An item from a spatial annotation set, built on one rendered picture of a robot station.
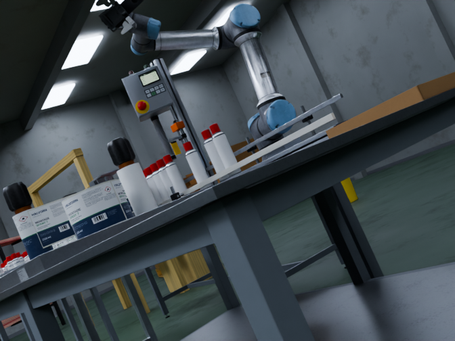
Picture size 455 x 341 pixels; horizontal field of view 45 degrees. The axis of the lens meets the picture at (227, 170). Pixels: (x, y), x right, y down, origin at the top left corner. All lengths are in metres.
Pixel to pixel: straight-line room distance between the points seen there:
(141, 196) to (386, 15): 11.04
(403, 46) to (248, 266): 11.81
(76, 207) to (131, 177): 0.26
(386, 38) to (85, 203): 11.33
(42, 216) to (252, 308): 1.32
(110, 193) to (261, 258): 1.03
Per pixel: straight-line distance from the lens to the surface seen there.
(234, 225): 0.83
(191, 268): 7.06
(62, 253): 1.63
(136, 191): 1.97
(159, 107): 2.37
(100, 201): 1.79
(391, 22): 12.64
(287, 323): 0.86
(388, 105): 1.41
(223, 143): 1.98
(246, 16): 2.19
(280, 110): 2.07
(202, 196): 0.80
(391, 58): 12.77
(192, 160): 2.14
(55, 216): 2.08
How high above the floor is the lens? 0.80
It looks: 3 degrees up
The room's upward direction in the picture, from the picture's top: 24 degrees counter-clockwise
